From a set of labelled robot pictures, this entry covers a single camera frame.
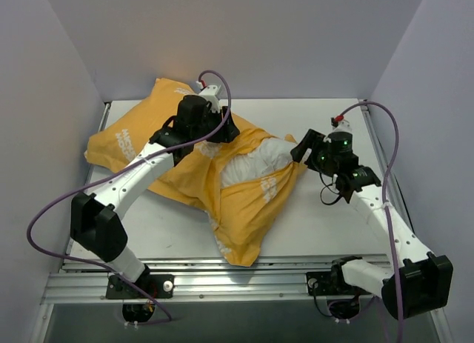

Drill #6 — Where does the yellow printed pillowcase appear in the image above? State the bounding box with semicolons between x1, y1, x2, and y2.
84;78;306;267

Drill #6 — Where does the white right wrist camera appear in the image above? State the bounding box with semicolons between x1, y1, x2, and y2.
330;115;353;133

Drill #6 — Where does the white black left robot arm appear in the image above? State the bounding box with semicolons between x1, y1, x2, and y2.
70;90;239;298

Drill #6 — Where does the thin black right cable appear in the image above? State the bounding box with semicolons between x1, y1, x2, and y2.
320;172;345;206

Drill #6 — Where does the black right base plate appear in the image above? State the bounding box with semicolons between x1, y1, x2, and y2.
305;271;370;296

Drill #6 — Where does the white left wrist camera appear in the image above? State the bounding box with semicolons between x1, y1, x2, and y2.
196;81;225;103

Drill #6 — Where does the white pillow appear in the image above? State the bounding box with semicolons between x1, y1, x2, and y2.
198;139;297;190

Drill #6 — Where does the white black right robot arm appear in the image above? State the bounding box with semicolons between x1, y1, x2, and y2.
290;130;453;319

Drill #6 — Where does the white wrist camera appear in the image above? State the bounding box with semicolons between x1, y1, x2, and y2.
196;81;225;103
330;115;353;133

